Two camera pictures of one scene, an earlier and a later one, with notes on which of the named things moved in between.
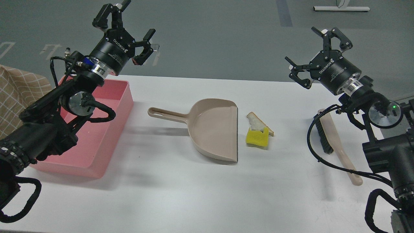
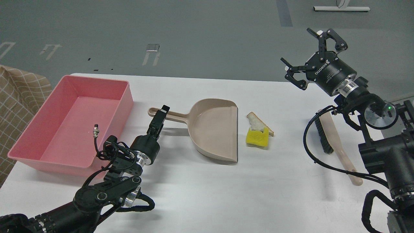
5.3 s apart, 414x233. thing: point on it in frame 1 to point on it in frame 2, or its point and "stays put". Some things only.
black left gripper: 117,47 to 147,144
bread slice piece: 256,124 stays put
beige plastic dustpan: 212,125 stays put
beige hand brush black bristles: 329,138 stays put
